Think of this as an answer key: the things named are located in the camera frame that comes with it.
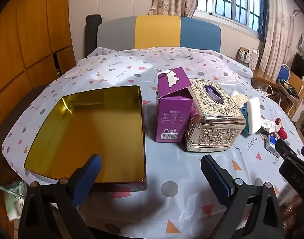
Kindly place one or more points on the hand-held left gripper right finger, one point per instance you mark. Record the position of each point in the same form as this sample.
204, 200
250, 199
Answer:
216, 179

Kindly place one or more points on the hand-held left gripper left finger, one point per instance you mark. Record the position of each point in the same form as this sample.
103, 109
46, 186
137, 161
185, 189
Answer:
91, 171

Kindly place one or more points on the blue white packet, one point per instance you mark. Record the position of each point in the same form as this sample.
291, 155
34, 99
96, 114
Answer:
271, 145

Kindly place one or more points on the red reindeer sock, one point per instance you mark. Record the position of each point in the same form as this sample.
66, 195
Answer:
281, 129

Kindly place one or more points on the gold rectangular tin box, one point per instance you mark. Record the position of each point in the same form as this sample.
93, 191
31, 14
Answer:
92, 129

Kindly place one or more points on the white textured towel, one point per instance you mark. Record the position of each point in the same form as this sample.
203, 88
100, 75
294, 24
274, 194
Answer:
254, 114

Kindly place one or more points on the beige cloth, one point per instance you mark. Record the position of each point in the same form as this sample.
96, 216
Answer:
237, 98

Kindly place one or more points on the white green packet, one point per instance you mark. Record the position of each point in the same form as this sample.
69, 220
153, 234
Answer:
267, 125

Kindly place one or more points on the patterned white tablecloth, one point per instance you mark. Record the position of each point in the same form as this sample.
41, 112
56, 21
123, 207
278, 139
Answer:
167, 179

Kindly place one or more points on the ornate silver tissue box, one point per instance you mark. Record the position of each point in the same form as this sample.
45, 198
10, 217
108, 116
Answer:
214, 119

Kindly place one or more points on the brown wooden desk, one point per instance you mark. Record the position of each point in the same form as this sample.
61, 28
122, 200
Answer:
264, 78

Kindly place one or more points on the blue white folding chair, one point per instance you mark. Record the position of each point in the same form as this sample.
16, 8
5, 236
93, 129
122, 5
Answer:
283, 72

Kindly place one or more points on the purple carton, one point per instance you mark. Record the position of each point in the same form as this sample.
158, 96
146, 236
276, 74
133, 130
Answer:
170, 114

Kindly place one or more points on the green white paper packets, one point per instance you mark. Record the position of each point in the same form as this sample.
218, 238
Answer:
16, 199

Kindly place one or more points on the dark grey chair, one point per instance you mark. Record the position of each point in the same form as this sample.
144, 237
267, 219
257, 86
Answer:
15, 109

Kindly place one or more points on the boxes on desk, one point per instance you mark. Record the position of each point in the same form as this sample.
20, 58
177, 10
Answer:
246, 57

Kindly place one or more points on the black rolled mat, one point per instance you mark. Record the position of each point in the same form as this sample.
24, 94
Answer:
92, 29

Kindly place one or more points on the grey yellow blue sofa backrest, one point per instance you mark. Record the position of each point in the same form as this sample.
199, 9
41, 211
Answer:
157, 29

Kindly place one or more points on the orange wooden wardrobe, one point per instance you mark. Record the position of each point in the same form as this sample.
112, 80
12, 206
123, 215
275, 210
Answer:
25, 29

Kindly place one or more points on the barred window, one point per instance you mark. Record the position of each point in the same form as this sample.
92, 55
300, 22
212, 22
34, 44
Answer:
231, 0

